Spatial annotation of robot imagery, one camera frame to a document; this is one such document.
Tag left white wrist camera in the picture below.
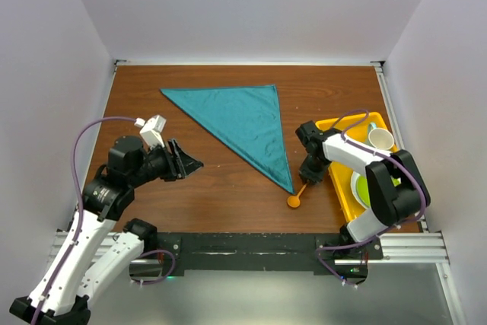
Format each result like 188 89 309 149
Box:
134 115 167 148

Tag teal cloth napkin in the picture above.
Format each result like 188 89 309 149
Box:
161 84 294 194

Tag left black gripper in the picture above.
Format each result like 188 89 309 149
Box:
130 136 204 186

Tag white mug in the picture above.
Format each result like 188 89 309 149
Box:
366 122 395 150

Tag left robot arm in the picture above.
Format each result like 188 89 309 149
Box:
9 136 203 324

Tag orange plastic spoon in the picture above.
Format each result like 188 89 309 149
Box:
286 183 307 209

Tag yellow plastic tray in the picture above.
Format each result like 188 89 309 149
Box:
315 112 387 222

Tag aluminium frame rail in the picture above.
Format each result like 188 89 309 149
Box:
47 232 450 264

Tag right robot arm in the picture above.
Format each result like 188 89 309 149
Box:
296 121 431 259

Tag green plate white rim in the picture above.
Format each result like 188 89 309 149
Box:
350 171 371 209

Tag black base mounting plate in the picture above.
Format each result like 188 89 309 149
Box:
129 232 384 283

